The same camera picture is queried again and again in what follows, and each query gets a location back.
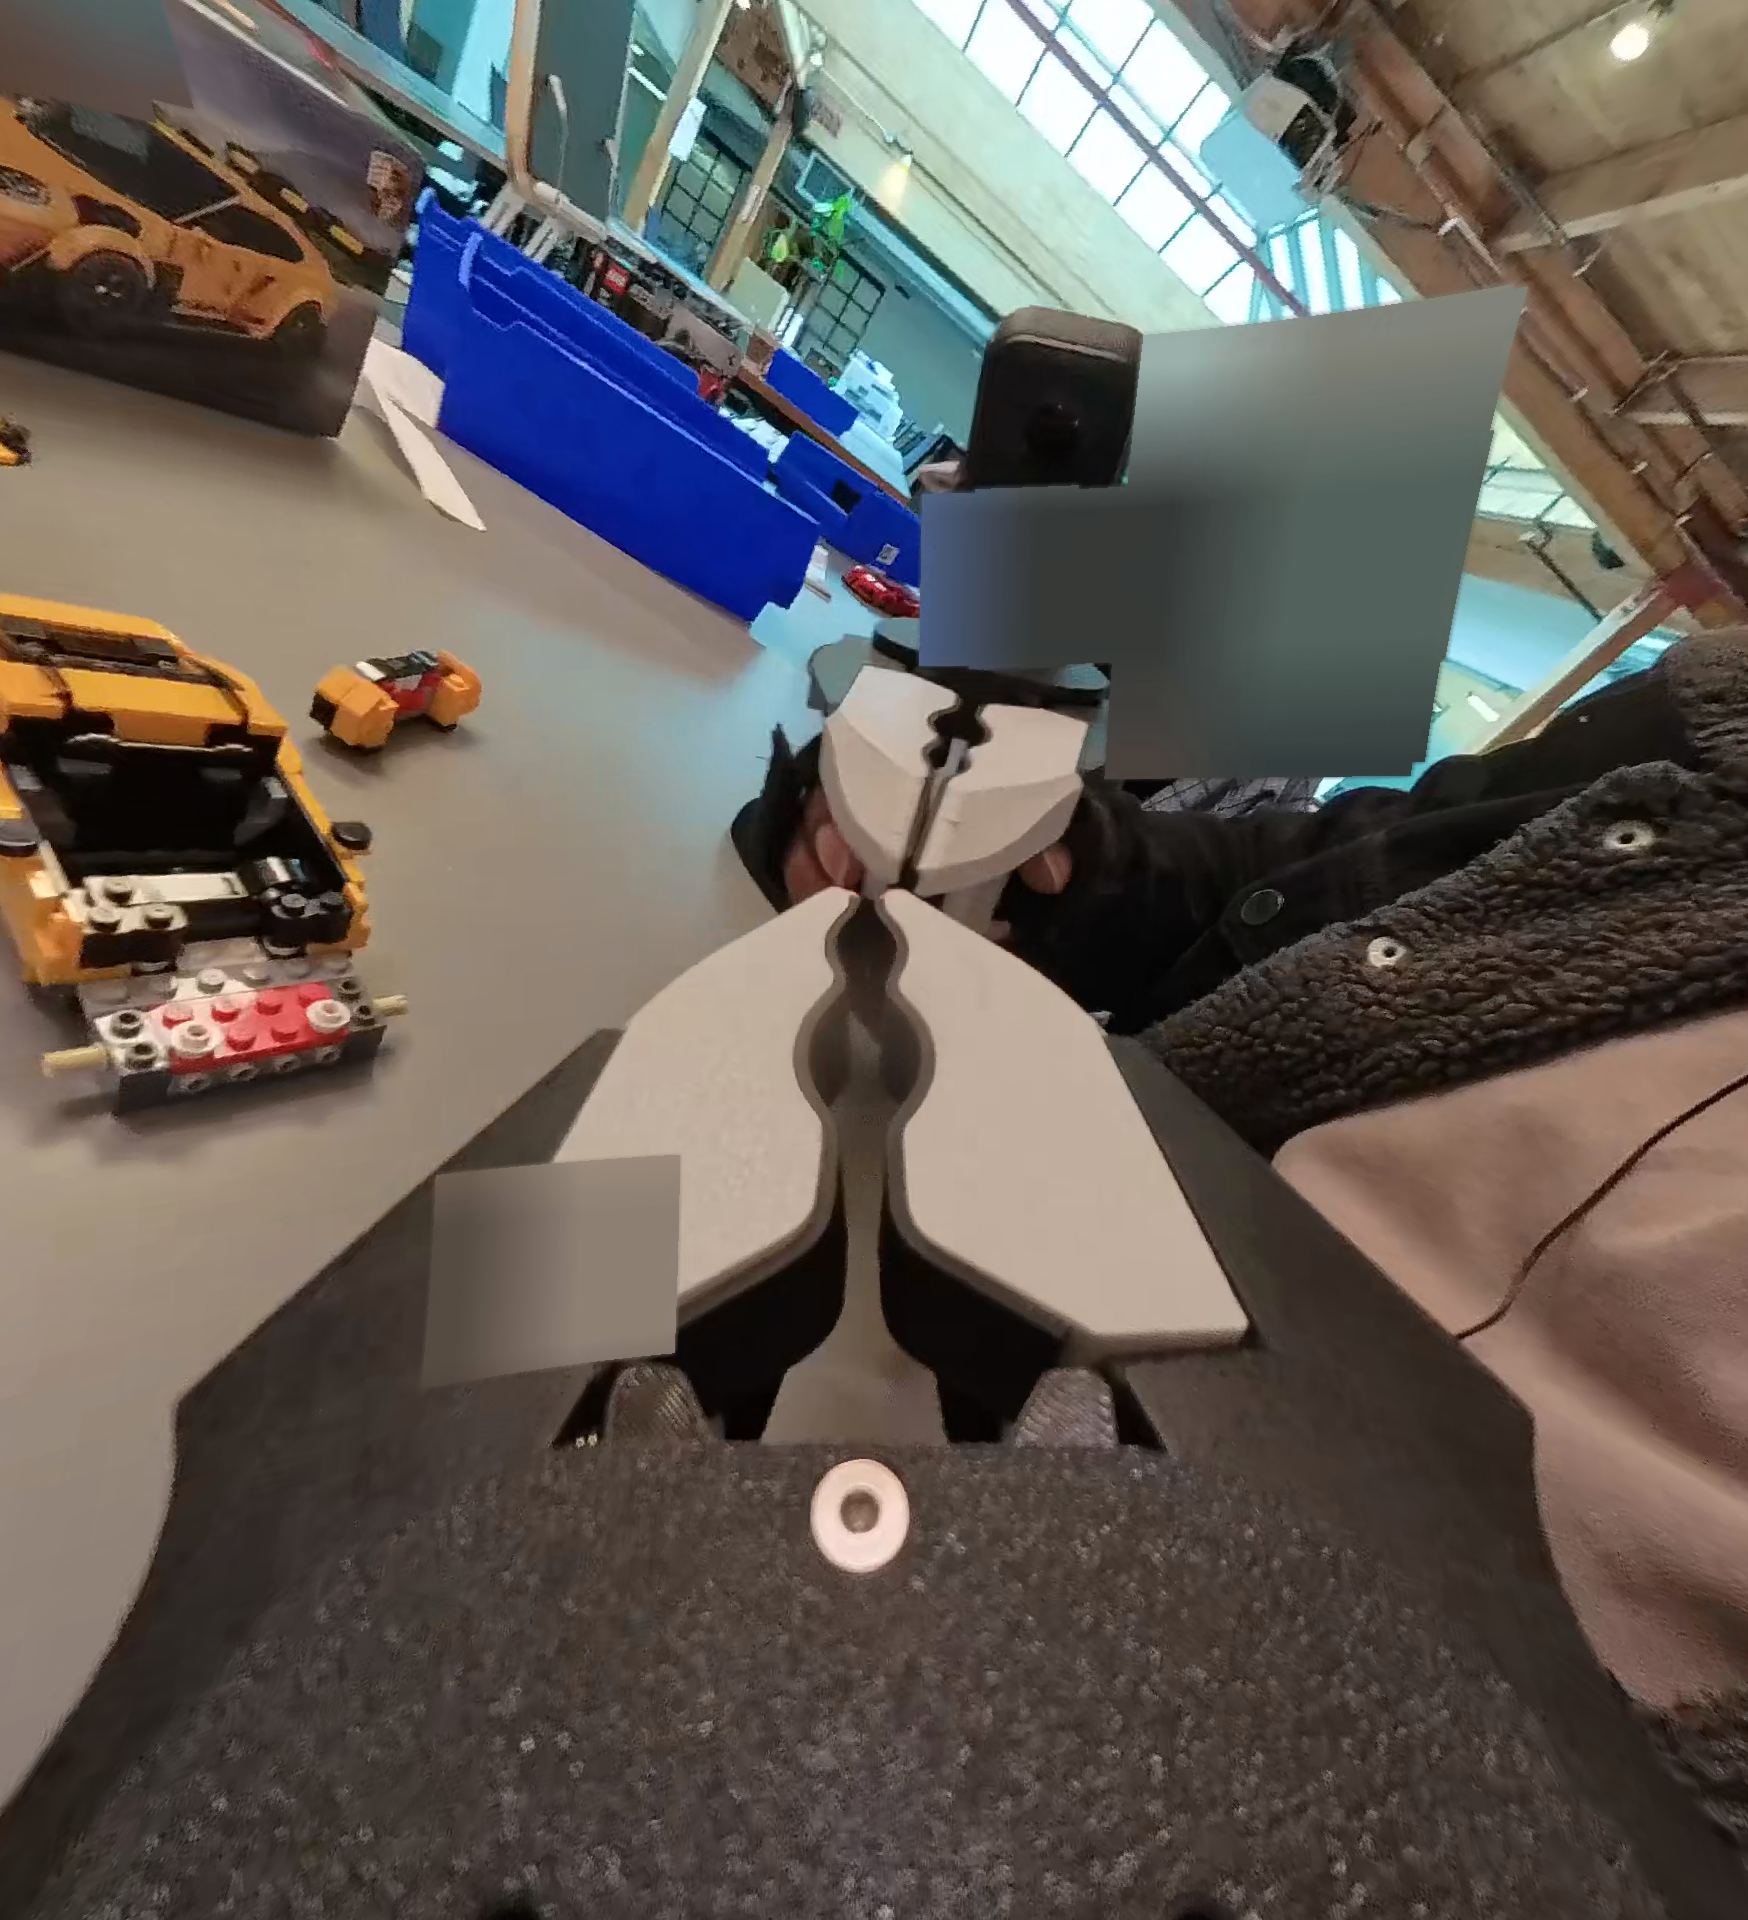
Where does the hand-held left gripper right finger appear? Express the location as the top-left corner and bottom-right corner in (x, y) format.
(879, 893), (1254, 1444)

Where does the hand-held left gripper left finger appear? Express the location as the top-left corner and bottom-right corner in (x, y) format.
(553, 889), (862, 1442)

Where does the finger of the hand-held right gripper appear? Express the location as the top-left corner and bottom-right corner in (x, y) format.
(817, 667), (969, 891)
(908, 701), (1090, 904)

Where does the orange lego frame piece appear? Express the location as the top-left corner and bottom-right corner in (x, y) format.
(311, 649), (484, 752)

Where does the yellow lego car model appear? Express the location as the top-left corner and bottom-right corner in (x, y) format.
(0, 595), (411, 1114)

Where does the lego set box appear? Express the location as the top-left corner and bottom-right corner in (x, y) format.
(0, 67), (419, 440)

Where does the person's right hand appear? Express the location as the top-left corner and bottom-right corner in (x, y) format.
(800, 818), (1079, 903)

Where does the blue plastic bin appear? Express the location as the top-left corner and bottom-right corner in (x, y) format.
(401, 187), (824, 625)
(765, 345), (924, 569)

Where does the white paper sheet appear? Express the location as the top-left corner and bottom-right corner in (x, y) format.
(357, 343), (490, 535)

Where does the person's beige sweater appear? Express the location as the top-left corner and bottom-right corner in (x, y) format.
(1270, 990), (1748, 1712)

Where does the black wired earbud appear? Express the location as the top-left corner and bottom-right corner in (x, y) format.
(1458, 1036), (1748, 1338)

